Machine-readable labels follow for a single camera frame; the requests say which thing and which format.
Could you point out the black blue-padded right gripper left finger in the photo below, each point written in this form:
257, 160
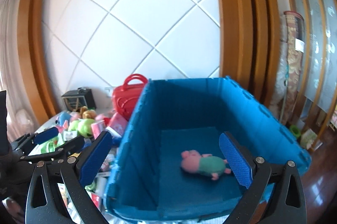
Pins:
44, 202

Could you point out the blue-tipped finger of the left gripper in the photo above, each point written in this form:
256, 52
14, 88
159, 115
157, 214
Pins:
36, 138

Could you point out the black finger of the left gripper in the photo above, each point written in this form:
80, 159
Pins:
62, 152

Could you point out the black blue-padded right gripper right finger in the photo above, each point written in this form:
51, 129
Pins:
286, 203

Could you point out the green frog plush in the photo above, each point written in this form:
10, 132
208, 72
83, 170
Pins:
82, 127

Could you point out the brown bear plush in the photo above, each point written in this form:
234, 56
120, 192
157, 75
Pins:
86, 113

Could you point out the black gift box with flask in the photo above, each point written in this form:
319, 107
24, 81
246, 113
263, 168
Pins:
76, 99

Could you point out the pink tissue pack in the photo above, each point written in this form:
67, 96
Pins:
117, 125

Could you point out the red plastic toy suitcase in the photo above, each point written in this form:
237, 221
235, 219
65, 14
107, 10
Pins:
126, 96

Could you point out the small pink pig plush green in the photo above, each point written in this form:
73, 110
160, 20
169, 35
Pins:
204, 164

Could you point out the blue plastic storage crate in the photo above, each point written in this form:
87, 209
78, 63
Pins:
172, 116

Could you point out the rolled patterned carpet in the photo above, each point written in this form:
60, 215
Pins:
295, 51

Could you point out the wooden glass-door cabinet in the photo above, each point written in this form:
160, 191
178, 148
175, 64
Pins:
315, 104

